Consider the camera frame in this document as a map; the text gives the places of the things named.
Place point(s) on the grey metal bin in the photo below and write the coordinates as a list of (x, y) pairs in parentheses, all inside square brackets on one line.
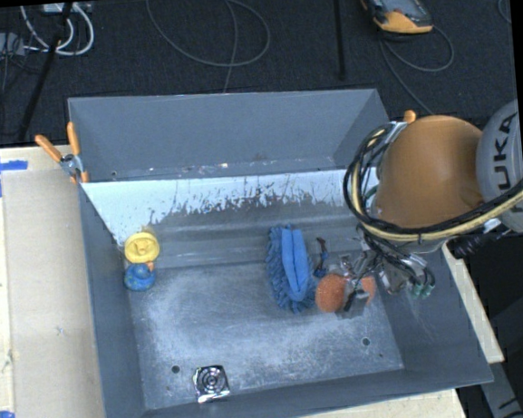
[(235, 324)]

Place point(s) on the blue microfibre duster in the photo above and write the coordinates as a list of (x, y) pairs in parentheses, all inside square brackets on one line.
[(294, 269)]

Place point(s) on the small red and blue figure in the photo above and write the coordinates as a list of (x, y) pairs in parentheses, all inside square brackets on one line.
[(323, 257)]

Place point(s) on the black cylinder on white bracket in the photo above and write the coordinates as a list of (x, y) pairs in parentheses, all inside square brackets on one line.
[(468, 245)]

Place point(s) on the silver square packet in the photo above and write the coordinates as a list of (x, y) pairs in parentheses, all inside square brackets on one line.
[(210, 383)]

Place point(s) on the yellow and blue toy duck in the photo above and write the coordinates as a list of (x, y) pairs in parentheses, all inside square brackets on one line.
[(139, 259)]

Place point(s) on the pale cardboard board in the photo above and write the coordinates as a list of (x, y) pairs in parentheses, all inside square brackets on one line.
[(47, 304)]

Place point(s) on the orange ball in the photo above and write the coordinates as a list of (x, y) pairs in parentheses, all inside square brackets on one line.
[(330, 294)]

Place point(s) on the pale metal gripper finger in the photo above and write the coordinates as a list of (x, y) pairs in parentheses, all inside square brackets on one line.
[(349, 268), (355, 303)]

